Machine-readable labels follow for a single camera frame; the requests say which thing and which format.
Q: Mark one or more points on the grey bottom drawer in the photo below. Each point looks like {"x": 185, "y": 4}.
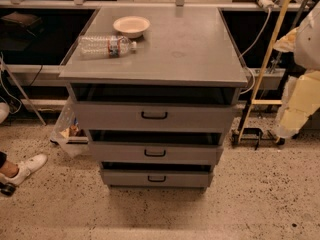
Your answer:
{"x": 185, "y": 179}

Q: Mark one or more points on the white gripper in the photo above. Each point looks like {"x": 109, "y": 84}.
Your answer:
{"x": 308, "y": 45}

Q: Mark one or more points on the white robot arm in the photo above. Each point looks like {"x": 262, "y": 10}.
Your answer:
{"x": 311, "y": 21}

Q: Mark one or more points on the white sneaker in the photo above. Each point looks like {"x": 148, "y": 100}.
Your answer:
{"x": 16, "y": 173}
{"x": 4, "y": 111}

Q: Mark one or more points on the white sneaker near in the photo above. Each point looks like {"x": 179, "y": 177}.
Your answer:
{"x": 16, "y": 173}

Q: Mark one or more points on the white sneaker far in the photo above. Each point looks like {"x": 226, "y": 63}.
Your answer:
{"x": 4, "y": 111}

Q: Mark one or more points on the grey top drawer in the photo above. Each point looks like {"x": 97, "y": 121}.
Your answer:
{"x": 92, "y": 116}

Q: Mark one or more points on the black caster wheel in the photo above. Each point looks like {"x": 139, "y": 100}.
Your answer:
{"x": 7, "y": 189}

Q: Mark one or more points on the grey drawer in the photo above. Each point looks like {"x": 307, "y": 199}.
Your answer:
{"x": 154, "y": 153}
{"x": 92, "y": 116}
{"x": 185, "y": 179}

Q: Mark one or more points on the black wheeled cart base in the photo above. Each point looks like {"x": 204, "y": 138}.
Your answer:
{"x": 256, "y": 136}

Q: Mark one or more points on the grey drawer cabinet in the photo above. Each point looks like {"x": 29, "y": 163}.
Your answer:
{"x": 186, "y": 58}

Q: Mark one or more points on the white bowl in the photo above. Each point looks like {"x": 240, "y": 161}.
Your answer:
{"x": 131, "y": 26}

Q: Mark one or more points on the clear plastic water bottle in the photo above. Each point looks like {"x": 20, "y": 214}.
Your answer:
{"x": 111, "y": 46}

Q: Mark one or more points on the yellow ladder frame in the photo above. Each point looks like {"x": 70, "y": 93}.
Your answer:
{"x": 242, "y": 130}

